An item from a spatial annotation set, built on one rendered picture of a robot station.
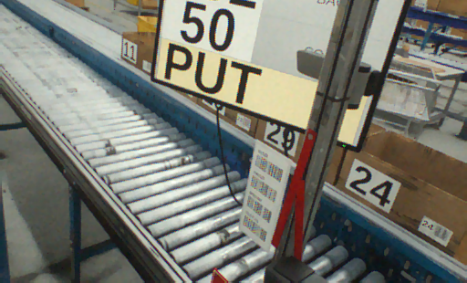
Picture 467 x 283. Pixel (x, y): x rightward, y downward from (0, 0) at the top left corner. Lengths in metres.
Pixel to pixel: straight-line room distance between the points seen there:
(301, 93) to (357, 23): 0.22
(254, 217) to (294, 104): 0.23
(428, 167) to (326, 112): 0.96
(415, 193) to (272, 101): 0.62
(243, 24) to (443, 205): 0.76
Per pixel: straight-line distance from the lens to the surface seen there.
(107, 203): 1.34
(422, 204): 1.23
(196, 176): 1.50
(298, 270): 0.66
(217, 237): 1.22
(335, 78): 0.57
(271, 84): 0.74
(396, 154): 1.54
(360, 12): 0.55
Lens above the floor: 1.52
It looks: 23 degrees down
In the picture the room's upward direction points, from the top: 10 degrees clockwise
